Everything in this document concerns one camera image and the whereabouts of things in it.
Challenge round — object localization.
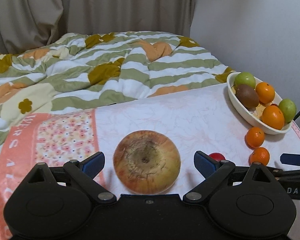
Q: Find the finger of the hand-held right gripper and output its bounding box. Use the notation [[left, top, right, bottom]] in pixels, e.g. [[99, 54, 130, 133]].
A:
[[265, 153, 300, 181]]

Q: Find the cream bowl with cartoon print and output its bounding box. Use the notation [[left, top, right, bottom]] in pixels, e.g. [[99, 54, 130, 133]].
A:
[[226, 72, 293, 135]]

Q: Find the beige curtain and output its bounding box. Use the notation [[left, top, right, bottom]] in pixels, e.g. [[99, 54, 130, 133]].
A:
[[0, 0, 196, 55]]

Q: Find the green lime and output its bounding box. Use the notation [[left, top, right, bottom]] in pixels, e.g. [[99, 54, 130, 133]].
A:
[[278, 99, 297, 123]]

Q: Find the large yellowish apple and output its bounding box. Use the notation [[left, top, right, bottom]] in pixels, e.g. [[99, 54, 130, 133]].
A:
[[113, 130, 182, 195]]

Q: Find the green striped floral blanket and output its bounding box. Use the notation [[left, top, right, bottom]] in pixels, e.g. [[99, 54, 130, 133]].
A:
[[0, 31, 237, 160]]

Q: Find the medium orange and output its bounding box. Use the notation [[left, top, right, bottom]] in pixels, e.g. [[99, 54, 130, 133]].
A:
[[255, 82, 275, 104]]

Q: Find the brown kiwi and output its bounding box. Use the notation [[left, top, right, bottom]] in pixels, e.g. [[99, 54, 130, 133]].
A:
[[235, 84, 260, 109]]

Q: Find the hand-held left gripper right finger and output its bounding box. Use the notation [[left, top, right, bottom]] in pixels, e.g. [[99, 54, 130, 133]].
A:
[[182, 151, 277, 203]]

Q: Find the round cherry tomato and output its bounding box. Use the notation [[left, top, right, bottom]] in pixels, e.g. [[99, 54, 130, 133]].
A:
[[209, 152, 226, 162]]

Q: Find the small tangerine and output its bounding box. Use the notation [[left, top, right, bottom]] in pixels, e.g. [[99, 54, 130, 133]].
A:
[[250, 147, 270, 166], [245, 127, 265, 148]]

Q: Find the green apple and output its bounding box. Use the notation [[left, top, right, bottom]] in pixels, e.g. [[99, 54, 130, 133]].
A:
[[234, 72, 256, 89]]

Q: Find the large orange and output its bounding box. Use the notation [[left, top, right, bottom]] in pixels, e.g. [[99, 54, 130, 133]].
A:
[[261, 105, 285, 130]]

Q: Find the pink floral tablecloth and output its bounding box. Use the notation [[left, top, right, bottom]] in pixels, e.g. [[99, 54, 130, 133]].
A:
[[0, 81, 300, 240]]

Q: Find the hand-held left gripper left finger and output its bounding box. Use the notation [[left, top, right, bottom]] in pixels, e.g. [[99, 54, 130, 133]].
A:
[[25, 151, 118, 203]]

